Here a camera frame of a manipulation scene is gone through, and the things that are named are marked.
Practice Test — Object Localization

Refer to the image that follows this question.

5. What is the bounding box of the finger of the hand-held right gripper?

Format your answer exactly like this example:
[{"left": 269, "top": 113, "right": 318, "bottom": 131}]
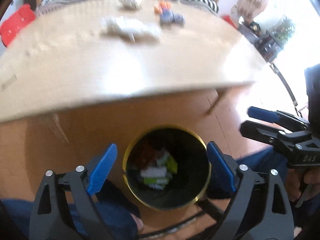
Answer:
[
  {"left": 247, "top": 106, "right": 310, "bottom": 130},
  {"left": 240, "top": 120, "right": 310, "bottom": 155}
]

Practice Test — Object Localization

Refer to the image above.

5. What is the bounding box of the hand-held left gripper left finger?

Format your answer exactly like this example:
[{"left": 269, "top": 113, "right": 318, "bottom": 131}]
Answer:
[{"left": 29, "top": 143, "right": 118, "bottom": 240}]

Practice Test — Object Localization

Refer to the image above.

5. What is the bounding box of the black shelf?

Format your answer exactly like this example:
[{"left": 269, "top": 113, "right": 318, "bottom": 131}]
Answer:
[{"left": 254, "top": 30, "right": 283, "bottom": 60}]

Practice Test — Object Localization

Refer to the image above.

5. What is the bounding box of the black bin with gold rim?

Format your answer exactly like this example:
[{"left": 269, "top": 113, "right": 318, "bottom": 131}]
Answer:
[{"left": 122, "top": 124, "right": 212, "bottom": 211}]

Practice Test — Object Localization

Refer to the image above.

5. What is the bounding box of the small red stool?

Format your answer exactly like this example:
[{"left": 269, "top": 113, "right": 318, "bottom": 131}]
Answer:
[{"left": 221, "top": 15, "right": 237, "bottom": 28}]

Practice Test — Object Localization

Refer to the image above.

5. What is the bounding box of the patterned beige curtain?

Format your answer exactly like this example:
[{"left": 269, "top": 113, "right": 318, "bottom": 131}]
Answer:
[{"left": 236, "top": 0, "right": 272, "bottom": 23}]

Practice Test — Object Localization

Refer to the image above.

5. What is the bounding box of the red pig-face stool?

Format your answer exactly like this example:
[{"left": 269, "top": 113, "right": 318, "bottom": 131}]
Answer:
[{"left": 0, "top": 4, "right": 35, "bottom": 47}]

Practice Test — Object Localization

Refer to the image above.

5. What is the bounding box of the green potted plant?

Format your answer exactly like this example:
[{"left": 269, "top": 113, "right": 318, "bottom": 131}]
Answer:
[{"left": 270, "top": 15, "right": 297, "bottom": 45}]

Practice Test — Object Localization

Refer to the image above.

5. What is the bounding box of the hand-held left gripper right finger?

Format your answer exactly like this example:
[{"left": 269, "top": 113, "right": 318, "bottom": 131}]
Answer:
[{"left": 206, "top": 141, "right": 294, "bottom": 240}]

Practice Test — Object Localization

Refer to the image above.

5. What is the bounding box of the person's right hand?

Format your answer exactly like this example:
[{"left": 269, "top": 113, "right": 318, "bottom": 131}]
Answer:
[{"left": 285, "top": 169, "right": 313, "bottom": 203}]

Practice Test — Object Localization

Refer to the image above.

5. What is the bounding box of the pile of trash wrappers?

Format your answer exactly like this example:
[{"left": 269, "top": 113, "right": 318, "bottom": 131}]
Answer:
[{"left": 142, "top": 155, "right": 178, "bottom": 184}]

